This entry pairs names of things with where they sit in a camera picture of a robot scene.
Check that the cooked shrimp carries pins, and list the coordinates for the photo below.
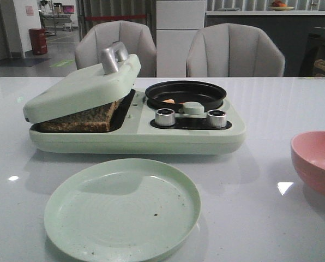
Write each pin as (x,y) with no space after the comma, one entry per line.
(171,101)

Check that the bread slice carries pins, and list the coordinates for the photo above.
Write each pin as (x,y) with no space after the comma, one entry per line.
(94,120)

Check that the pink bowl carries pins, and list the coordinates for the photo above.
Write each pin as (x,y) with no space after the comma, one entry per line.
(308,158)

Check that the left silver control knob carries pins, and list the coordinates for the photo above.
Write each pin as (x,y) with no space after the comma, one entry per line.
(165,117)

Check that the silver control knob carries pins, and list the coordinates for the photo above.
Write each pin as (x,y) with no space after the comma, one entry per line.
(216,119)
(165,117)

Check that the black round frying pan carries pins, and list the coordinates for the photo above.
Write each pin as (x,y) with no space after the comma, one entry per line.
(210,96)

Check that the right silver control knob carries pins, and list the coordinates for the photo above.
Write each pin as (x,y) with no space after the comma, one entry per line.
(216,119)

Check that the light green round plate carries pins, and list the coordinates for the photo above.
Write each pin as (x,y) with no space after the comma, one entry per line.
(123,210)

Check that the left grey upholstered chair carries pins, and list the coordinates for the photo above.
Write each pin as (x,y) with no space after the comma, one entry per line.
(136,37)

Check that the grey upholstered chair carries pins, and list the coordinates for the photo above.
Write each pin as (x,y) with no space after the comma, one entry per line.
(136,37)
(233,50)

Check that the right grey upholstered chair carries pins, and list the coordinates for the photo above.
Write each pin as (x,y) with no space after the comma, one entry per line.
(233,50)

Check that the white cabinet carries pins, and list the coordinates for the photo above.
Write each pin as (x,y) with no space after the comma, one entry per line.
(177,23)

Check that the red bin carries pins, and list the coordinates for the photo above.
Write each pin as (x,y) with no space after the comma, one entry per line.
(38,41)

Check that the fruit plate on counter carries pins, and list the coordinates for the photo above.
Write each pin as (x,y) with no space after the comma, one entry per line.
(279,6)

